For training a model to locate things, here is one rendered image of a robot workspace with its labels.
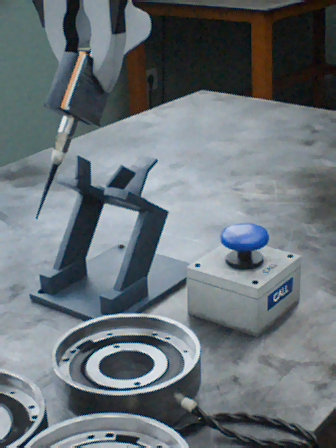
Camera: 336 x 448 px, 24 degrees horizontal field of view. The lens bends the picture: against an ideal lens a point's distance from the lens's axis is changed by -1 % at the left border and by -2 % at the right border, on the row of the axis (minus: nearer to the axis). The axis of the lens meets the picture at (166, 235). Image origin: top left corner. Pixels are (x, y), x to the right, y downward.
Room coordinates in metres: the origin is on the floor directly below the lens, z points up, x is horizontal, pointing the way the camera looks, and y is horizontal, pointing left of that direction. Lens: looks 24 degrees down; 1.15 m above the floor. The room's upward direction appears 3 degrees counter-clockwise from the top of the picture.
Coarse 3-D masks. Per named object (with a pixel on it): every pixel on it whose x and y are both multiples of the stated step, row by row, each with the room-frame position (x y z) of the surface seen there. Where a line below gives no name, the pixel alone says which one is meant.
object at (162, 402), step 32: (96, 320) 0.52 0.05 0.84; (128, 320) 0.53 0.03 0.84; (160, 320) 0.52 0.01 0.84; (64, 352) 0.50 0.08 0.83; (96, 352) 0.50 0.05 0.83; (128, 352) 0.50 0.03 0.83; (160, 352) 0.49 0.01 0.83; (192, 352) 0.49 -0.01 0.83; (64, 384) 0.45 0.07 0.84; (128, 384) 0.45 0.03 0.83; (160, 384) 0.44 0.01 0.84; (192, 384) 0.45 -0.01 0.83; (160, 416) 0.43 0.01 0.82
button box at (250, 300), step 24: (192, 264) 0.60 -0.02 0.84; (216, 264) 0.60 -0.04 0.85; (240, 264) 0.59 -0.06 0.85; (264, 264) 0.59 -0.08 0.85; (288, 264) 0.59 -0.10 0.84; (192, 288) 0.59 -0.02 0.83; (216, 288) 0.58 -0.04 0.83; (240, 288) 0.56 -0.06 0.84; (264, 288) 0.56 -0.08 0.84; (288, 288) 0.59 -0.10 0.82; (192, 312) 0.59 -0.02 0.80; (216, 312) 0.58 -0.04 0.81; (240, 312) 0.56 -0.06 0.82; (264, 312) 0.56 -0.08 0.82
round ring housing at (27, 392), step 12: (0, 372) 0.46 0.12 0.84; (12, 372) 0.46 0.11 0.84; (0, 384) 0.46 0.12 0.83; (12, 384) 0.45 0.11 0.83; (24, 384) 0.45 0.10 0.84; (12, 396) 0.44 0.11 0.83; (24, 396) 0.44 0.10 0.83; (36, 396) 0.43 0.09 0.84; (0, 408) 0.43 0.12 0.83; (36, 408) 0.43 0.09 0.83; (0, 420) 0.42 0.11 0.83; (36, 420) 0.40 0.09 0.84; (0, 432) 0.40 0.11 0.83; (36, 432) 0.39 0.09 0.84; (24, 444) 0.38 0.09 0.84
